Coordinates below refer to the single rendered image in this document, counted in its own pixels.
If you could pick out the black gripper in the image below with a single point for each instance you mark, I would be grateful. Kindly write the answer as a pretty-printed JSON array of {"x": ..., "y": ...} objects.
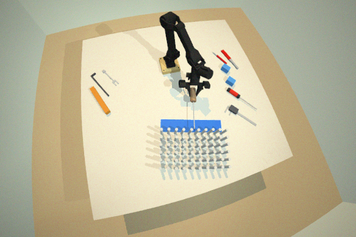
[{"x": 194, "y": 80}]

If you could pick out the blue flat strip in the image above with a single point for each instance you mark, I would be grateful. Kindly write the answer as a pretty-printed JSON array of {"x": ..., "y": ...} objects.
[{"x": 188, "y": 124}]

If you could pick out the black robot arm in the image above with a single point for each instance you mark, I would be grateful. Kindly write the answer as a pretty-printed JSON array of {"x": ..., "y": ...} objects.
[{"x": 168, "y": 22}]

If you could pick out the small blue block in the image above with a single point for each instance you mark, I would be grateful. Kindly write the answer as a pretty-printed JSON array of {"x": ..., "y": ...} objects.
[
  {"x": 230, "y": 81},
  {"x": 225, "y": 68}
]

